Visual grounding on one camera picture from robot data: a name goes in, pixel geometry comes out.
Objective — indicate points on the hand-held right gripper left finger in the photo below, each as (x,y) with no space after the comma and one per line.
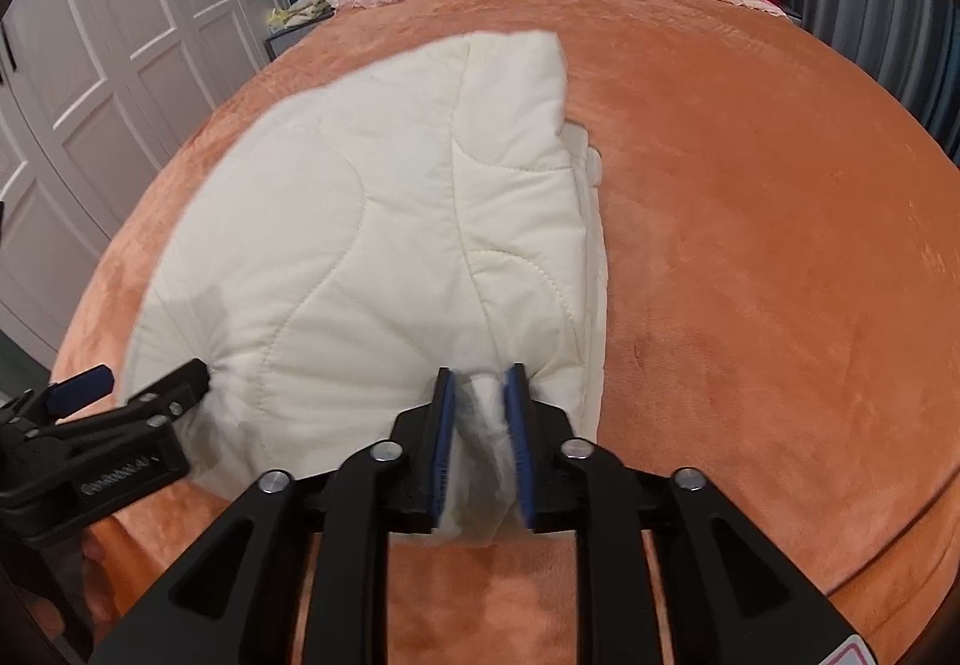
(444,440)

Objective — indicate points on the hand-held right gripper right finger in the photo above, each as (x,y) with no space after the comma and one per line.
(517,440)

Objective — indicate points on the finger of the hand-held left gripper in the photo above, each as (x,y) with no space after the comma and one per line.
(79,389)
(169,391)

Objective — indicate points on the white quilted jacket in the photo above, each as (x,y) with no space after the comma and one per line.
(337,223)

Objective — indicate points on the orange plush blanket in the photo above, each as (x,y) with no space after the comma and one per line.
(750,260)

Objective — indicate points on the white panelled wardrobe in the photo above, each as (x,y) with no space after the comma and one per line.
(97,73)

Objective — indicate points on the dark nightstand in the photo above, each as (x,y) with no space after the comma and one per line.
(281,44)

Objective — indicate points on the pale yellow cloth items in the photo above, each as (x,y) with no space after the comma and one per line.
(300,14)

